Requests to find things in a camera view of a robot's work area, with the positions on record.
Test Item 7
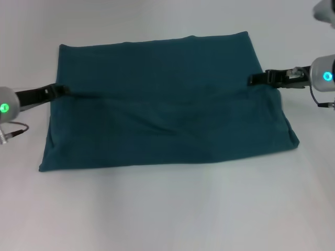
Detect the teal t-shirt with FREE print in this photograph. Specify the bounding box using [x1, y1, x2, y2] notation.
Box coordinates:
[38, 31, 300, 173]

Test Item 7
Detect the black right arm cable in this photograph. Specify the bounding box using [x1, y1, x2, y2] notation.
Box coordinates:
[308, 83, 335, 110]

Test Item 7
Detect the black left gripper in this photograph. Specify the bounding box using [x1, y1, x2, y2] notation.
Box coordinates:
[14, 83, 71, 112]

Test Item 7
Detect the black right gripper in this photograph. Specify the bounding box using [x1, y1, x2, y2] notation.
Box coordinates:
[248, 65, 314, 89]

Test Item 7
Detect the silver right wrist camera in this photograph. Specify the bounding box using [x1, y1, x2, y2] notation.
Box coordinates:
[312, 0, 335, 28]

